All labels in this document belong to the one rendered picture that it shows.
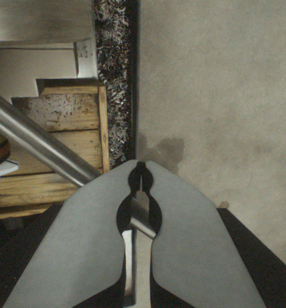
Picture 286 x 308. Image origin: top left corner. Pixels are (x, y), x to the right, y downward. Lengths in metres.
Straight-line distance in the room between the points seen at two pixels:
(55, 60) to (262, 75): 1.58
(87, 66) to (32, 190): 0.31
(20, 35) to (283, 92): 1.81
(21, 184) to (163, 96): 1.07
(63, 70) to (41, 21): 0.09
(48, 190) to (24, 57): 0.39
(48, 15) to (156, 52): 1.25
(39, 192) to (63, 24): 0.47
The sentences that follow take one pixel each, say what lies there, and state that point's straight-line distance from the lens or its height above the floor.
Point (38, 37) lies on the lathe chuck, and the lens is 0.21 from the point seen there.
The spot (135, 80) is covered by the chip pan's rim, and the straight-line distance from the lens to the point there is 0.84.
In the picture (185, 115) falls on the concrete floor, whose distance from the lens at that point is 1.60.
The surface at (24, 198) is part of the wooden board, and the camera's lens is 0.65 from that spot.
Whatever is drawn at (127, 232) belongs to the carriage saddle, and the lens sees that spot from 0.68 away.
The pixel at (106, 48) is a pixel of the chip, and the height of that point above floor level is 0.60.
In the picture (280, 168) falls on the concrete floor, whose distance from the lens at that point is 2.23.
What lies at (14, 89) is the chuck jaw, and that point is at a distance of 0.31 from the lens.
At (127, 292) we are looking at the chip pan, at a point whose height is 0.54.
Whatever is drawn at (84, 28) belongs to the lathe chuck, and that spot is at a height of 1.14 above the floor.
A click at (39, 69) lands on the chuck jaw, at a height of 1.10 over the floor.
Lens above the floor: 1.40
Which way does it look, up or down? 60 degrees down
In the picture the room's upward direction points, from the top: 155 degrees clockwise
